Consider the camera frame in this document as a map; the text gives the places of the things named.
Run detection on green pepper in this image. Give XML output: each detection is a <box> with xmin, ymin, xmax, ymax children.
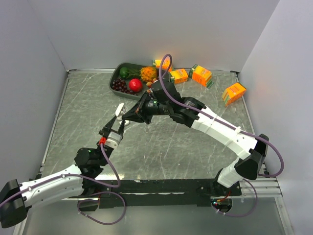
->
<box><xmin>119</xmin><ymin>67</ymin><xmax>130</xmax><ymax>79</ymax></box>

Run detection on orange box middle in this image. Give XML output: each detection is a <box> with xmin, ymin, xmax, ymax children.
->
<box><xmin>170</xmin><ymin>69</ymin><xmax>188</xmax><ymax>84</ymax></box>

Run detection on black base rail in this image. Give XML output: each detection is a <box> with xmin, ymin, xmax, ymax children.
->
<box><xmin>76</xmin><ymin>179</ymin><xmax>242</xmax><ymax>209</ymax></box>

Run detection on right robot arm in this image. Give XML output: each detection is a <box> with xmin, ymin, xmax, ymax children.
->
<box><xmin>122</xmin><ymin>80</ymin><xmax>267</xmax><ymax>195</ymax></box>

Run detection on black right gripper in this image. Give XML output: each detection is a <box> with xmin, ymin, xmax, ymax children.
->
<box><xmin>122</xmin><ymin>91</ymin><xmax>171</xmax><ymax>124</ymax></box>

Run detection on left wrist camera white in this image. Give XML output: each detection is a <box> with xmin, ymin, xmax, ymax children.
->
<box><xmin>99</xmin><ymin>132</ymin><xmax>123</xmax><ymax>149</ymax></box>

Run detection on orange striped sponge box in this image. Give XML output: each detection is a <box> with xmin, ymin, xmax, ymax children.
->
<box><xmin>222</xmin><ymin>82</ymin><xmax>246</xmax><ymax>106</ymax></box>

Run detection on orange sponge box near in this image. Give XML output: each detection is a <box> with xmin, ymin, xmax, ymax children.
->
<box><xmin>188</xmin><ymin>64</ymin><xmax>213</xmax><ymax>87</ymax></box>

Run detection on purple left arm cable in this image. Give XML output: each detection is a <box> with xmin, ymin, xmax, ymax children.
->
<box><xmin>0</xmin><ymin>143</ymin><xmax>122</xmax><ymax>209</ymax></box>

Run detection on orange pineapple toy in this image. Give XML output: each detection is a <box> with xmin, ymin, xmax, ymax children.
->
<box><xmin>139</xmin><ymin>66</ymin><xmax>157</xmax><ymax>83</ymax></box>

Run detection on dark grey fruit tray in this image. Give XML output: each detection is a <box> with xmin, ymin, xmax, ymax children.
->
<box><xmin>109</xmin><ymin>63</ymin><xmax>159</xmax><ymax>100</ymax></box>

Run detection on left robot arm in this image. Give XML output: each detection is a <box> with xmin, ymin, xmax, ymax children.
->
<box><xmin>0</xmin><ymin>117</ymin><xmax>125</xmax><ymax>228</ymax></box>

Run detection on white oval charging case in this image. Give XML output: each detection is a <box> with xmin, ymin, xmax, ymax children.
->
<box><xmin>115</xmin><ymin>103</ymin><xmax>127</xmax><ymax>123</ymax></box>

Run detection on orange box back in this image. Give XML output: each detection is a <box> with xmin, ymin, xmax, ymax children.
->
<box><xmin>152</xmin><ymin>58</ymin><xmax>173</xmax><ymax>71</ymax></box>

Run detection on red pomegranate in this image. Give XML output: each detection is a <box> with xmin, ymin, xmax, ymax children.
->
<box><xmin>129</xmin><ymin>78</ymin><xmax>143</xmax><ymax>93</ymax></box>

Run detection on dark purple grapes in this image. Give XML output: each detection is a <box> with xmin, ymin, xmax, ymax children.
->
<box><xmin>110</xmin><ymin>78</ymin><xmax>136</xmax><ymax>95</ymax></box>

